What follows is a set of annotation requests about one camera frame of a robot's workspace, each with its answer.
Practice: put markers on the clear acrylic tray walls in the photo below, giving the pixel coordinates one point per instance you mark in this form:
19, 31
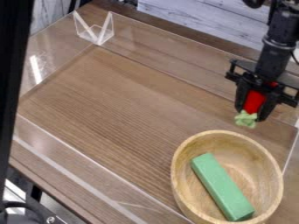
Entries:
107, 109

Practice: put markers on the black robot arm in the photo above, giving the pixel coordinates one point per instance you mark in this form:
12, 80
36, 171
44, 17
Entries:
279, 42

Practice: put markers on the clear acrylic corner bracket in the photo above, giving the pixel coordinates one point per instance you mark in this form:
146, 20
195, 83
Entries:
94, 33

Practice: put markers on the round wooden bowl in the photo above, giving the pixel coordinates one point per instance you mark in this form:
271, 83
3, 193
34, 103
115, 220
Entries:
250, 165

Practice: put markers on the red toy strawberry green top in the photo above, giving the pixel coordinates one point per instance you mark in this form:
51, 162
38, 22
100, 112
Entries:
247, 116

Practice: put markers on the green rectangular block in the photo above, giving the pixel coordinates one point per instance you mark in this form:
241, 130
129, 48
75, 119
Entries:
222, 188

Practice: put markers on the black metal table frame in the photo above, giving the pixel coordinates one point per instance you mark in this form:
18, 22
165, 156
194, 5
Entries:
15, 28

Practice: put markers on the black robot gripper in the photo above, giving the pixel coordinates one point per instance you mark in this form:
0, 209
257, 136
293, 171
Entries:
242, 74

